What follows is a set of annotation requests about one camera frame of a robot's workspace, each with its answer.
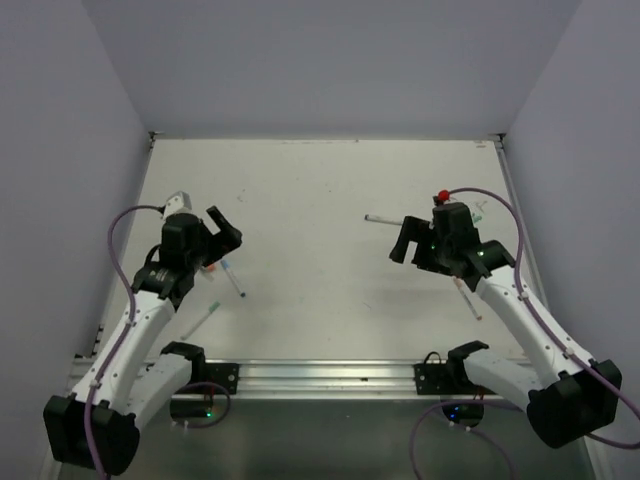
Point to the green capped marker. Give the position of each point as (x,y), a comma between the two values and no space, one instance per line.
(198,323)

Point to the light blue capped marker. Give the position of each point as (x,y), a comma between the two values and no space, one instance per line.
(233,278)

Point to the aluminium mounting rail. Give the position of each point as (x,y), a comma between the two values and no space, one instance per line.
(265,380)

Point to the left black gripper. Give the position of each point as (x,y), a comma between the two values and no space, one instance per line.
(223,241)

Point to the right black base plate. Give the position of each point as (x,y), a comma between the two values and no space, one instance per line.
(432,379)

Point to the pink ended marker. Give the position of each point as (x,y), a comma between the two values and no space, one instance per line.
(466,298)

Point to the black capped marker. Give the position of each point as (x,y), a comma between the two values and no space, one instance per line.
(382,220)

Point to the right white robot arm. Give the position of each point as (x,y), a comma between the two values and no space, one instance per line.
(565,393)

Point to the orange capped marker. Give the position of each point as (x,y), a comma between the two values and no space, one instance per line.
(208,272)

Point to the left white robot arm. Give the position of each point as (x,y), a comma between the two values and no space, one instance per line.
(98,425)

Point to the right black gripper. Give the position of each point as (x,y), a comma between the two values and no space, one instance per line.
(417,229)

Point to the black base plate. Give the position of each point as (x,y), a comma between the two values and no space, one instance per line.
(224,374)
(432,379)

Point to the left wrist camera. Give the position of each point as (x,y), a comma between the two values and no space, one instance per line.
(177,203)

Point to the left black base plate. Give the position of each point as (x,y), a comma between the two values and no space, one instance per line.
(224,374)

